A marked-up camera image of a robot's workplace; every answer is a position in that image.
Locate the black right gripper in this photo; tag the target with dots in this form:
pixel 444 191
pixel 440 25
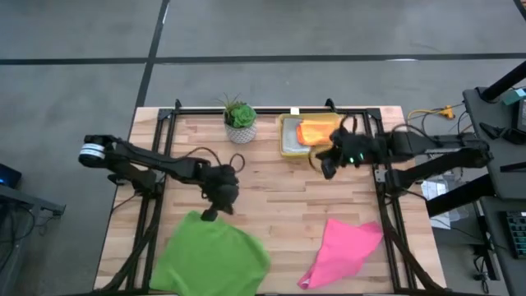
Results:
pixel 353 146

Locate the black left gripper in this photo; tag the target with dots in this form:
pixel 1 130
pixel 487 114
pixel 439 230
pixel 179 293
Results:
pixel 222 189

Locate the orange microfiber towel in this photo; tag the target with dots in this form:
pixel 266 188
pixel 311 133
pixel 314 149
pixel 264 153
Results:
pixel 316 132

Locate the green microfiber towel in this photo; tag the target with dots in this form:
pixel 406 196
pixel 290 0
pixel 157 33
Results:
pixel 209 255

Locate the grey microfiber towel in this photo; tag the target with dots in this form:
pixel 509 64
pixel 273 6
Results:
pixel 292 135

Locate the pink microfiber towel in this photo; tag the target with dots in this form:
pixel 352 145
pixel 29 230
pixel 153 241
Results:
pixel 341 255

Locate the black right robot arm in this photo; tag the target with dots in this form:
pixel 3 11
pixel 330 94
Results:
pixel 431 156

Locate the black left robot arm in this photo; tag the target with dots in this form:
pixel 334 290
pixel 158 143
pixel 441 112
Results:
pixel 144 158

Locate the yellow plastic bin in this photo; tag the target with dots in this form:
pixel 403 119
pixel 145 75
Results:
pixel 287 154

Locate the small white tape piece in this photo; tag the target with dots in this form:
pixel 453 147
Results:
pixel 294 111

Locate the succulent in white patterned pot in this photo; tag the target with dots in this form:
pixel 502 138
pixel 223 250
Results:
pixel 240 123

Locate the white papers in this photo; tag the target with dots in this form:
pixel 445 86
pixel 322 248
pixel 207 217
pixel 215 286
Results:
pixel 435 191

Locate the black desk beam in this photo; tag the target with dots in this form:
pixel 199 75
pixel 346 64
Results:
pixel 460 195

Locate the grey side desk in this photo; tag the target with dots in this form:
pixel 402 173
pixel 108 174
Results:
pixel 493 156

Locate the black handheld tool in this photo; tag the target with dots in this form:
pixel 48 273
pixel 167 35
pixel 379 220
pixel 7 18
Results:
pixel 493 130

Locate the black power strip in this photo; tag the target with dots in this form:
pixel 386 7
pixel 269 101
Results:
pixel 487 263

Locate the black flat bar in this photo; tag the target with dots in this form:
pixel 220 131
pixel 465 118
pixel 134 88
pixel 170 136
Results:
pixel 513 166

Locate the grey keyboard desk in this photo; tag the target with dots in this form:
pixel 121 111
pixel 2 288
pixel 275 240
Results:
pixel 497 246

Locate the grey metal desk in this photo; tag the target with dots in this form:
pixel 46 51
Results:
pixel 24 205

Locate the black diagonal pole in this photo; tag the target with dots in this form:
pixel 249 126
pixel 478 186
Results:
pixel 505 82

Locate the teal box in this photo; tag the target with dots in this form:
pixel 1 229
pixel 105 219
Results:
pixel 513 96

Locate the black keyboard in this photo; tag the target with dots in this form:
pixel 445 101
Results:
pixel 518 234

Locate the blue-lit black device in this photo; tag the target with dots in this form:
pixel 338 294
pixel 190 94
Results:
pixel 8 176

